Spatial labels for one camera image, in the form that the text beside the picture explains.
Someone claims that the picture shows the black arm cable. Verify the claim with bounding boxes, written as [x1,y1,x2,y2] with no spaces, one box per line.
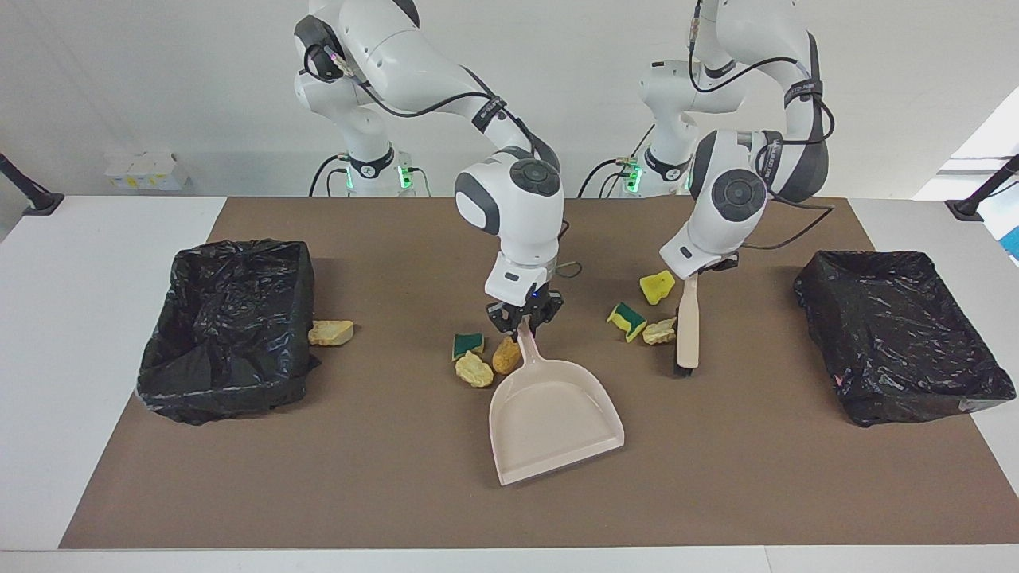
[689,0,837,251]
[306,44,582,279]

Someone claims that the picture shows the black base cable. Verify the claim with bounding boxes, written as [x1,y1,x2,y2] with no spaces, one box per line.
[309,154,351,197]
[577,158,642,198]

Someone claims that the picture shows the bin lined with black bag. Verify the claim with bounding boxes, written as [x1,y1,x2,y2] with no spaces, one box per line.
[135,239,321,427]
[793,250,1017,428]

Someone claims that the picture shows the black left base cable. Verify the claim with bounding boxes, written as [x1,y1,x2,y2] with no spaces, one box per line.
[577,158,642,198]

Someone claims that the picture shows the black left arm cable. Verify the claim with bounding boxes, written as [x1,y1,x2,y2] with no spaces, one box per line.
[689,0,837,251]

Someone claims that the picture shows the black right base cable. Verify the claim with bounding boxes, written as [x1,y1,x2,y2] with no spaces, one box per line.
[309,154,351,197]

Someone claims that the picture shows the beige hand brush black bristles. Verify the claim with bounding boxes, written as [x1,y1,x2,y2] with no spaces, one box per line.
[673,271,701,377]

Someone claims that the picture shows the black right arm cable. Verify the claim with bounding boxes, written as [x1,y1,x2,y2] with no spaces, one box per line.
[306,44,582,279]

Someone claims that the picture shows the all yellow sponge piece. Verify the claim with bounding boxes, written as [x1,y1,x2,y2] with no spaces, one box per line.
[639,269,677,306]

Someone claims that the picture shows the white cardboard box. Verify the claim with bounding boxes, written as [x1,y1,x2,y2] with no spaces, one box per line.
[105,151,190,192]

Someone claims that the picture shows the beige plastic dustpan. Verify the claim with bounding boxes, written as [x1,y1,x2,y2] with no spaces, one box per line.
[488,318,626,487]

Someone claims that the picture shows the green and yellow sponge piece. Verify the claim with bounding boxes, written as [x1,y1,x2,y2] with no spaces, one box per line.
[607,302,648,344]

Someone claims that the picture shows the brown cork-like lump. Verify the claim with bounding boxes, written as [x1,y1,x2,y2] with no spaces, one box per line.
[491,335,524,376]

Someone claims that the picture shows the brown table mat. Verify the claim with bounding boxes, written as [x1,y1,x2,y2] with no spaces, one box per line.
[58,196,1019,550]

